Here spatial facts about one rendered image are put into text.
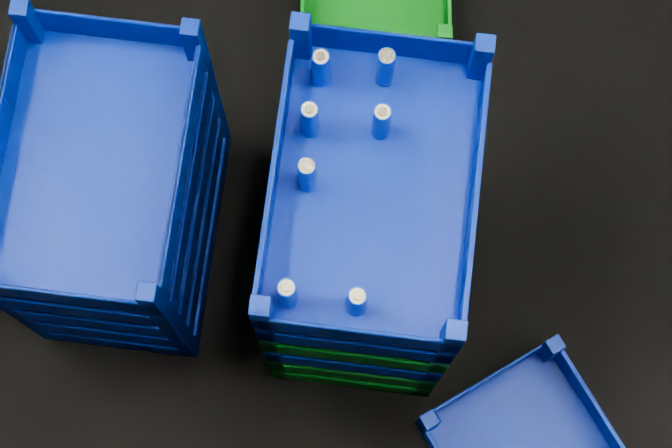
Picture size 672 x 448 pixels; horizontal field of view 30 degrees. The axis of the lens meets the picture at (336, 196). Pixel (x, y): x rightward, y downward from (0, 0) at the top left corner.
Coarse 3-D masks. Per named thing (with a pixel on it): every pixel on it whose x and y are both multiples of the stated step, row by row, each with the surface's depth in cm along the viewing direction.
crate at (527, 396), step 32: (544, 352) 156; (480, 384) 155; (512, 384) 160; (544, 384) 160; (576, 384) 157; (448, 416) 158; (480, 416) 158; (512, 416) 158; (544, 416) 158; (576, 416) 158
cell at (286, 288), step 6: (282, 282) 116; (288, 282) 116; (294, 282) 116; (276, 288) 116; (282, 288) 116; (288, 288) 116; (294, 288) 116; (282, 294) 116; (288, 294) 116; (294, 294) 116; (282, 300) 118; (288, 300) 117; (294, 300) 119; (288, 306) 120; (294, 306) 122
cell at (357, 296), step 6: (354, 288) 116; (360, 288) 116; (348, 294) 116; (354, 294) 115; (360, 294) 115; (366, 294) 116; (348, 300) 116; (354, 300) 115; (360, 300) 115; (366, 300) 116; (348, 306) 118; (354, 306) 116; (360, 306) 116; (348, 312) 121; (354, 312) 119; (360, 312) 119
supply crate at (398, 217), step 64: (448, 64) 128; (320, 128) 126; (448, 128) 126; (320, 192) 125; (384, 192) 125; (448, 192) 125; (320, 256) 123; (384, 256) 123; (448, 256) 123; (256, 320) 116; (320, 320) 121; (384, 320) 121; (448, 320) 114
